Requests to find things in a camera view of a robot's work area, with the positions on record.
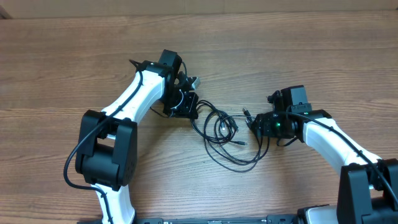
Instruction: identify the black USB cable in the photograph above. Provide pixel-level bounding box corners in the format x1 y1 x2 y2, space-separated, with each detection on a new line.
190 99 249 147
203 107 271 174

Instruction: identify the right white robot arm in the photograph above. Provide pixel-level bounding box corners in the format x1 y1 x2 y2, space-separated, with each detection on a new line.
246 85 397 224

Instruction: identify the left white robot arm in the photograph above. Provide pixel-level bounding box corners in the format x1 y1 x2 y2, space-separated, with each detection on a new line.
69 50 200 223

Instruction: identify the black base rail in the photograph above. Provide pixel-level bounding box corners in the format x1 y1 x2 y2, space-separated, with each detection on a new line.
77 205 340 224

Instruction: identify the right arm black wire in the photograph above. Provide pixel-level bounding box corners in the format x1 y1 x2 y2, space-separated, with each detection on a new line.
275 110 398 206

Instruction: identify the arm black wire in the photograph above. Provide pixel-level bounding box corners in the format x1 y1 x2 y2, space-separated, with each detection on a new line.
275 110 398 206
63 58 144 224

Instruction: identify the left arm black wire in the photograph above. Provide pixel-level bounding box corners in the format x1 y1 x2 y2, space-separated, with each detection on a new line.
63 58 144 224

